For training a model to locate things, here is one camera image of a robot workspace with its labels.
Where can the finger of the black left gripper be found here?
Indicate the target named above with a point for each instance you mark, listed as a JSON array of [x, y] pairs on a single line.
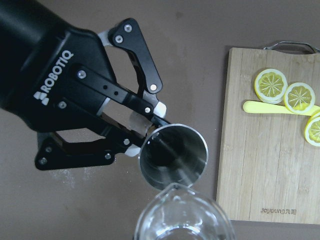
[[128, 37], [55, 153]]

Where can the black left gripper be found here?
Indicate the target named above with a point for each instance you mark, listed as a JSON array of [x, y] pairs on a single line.
[[40, 57]]

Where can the steel double jigger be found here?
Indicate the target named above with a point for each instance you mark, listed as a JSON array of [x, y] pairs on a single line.
[[174, 153]]

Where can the small glass measuring cup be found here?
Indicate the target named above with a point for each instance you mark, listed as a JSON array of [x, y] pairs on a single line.
[[181, 213]]

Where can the lemon slice bottom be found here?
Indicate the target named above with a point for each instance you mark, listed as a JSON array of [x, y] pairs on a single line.
[[270, 85]]

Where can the lemon slice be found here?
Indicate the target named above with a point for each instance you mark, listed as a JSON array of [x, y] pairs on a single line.
[[312, 130], [299, 98], [270, 85]]

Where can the lemon slice middle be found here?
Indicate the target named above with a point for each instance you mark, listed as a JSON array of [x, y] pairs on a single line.
[[299, 98]]

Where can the bamboo cutting board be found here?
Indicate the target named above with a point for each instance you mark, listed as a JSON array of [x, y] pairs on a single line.
[[267, 172]]

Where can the lemon slice top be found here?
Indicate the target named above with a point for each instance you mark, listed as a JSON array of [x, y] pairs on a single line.
[[312, 130]]

